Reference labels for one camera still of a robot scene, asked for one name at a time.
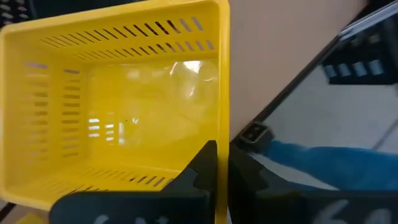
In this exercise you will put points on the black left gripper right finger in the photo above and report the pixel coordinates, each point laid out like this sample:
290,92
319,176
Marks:
242,186

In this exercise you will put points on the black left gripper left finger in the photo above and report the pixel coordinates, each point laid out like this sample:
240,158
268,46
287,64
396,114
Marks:
202,174

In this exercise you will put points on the yellow slotted plastic basket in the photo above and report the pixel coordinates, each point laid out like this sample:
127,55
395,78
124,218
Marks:
124,109
31,219

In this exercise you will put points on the black slotted plastic basket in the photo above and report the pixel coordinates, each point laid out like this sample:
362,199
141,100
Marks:
12,11

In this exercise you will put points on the blue fabric piece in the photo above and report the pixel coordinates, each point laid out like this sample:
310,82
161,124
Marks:
342,168

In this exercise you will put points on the black box with pale squares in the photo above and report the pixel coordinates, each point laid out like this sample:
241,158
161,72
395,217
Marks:
357,62

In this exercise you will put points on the black aluminium table frame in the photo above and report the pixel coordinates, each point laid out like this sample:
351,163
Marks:
255,136

